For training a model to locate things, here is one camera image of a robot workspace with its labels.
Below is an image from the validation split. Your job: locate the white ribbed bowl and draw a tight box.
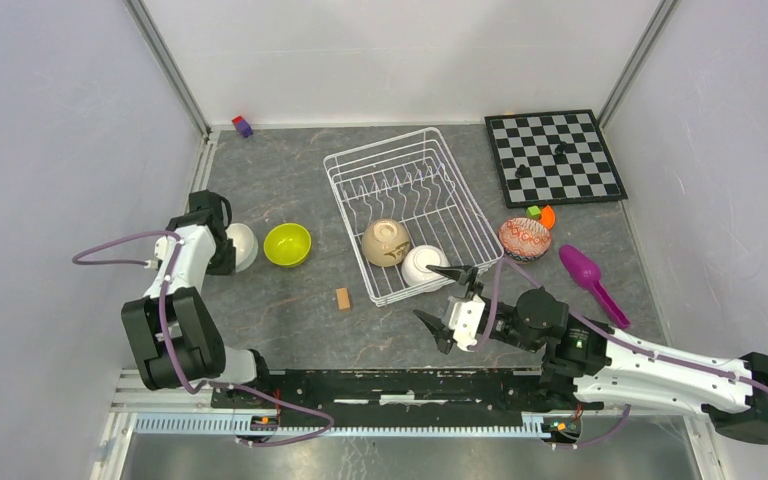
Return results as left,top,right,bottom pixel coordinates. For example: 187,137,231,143
226,223,259,273

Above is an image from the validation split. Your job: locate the blue patterned bowl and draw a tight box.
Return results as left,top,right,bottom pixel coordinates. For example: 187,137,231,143
497,217,552,263

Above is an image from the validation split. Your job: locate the beige ceramic bowl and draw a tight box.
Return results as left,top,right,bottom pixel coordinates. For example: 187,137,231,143
361,218,412,267

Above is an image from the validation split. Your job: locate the yellow bowl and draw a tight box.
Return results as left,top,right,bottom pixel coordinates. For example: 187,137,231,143
263,223,312,268

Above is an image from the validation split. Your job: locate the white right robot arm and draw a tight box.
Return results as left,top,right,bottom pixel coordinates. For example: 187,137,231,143
415,265,768,445

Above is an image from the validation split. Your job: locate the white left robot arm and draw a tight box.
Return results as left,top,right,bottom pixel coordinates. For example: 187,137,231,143
121,190,274,408

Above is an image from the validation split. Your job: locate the white smooth bowl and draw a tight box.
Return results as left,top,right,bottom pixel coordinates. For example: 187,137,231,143
401,244,450,287

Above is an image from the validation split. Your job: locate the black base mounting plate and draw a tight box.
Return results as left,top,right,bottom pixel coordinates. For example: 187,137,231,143
210,368,584,429

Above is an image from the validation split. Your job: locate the red purple toy block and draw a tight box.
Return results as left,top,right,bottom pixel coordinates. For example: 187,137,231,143
232,115,253,138

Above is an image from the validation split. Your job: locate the green toy block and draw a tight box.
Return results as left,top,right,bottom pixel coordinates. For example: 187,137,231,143
526,205,542,221

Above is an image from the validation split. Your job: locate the magenta plastic object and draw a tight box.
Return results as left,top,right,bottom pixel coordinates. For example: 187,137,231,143
559,244,631,329

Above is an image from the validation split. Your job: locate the orange toy block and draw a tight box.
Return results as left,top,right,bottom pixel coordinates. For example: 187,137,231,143
539,205,556,230

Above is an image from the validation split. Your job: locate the small wooden block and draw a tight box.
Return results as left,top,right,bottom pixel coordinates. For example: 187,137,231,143
335,287,352,311

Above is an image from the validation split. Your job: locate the black chess piece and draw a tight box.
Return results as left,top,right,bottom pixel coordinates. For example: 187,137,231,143
515,165,531,179
553,142,569,156

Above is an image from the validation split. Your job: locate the black white chessboard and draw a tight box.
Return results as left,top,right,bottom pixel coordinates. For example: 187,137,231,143
484,109,628,208

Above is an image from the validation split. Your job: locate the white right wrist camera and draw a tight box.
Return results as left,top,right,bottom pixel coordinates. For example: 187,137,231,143
443,295,485,351

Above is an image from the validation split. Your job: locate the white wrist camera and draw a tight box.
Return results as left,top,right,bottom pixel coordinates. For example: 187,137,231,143
144,237,170,270
443,295,485,351

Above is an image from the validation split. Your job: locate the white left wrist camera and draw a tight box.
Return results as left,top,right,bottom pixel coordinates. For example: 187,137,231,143
144,237,170,270

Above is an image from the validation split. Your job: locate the white wire dish rack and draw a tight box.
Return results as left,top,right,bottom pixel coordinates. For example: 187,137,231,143
323,127,503,307

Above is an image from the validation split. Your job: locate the aluminium frame rail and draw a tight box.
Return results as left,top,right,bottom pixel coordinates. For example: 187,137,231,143
89,129,221,480

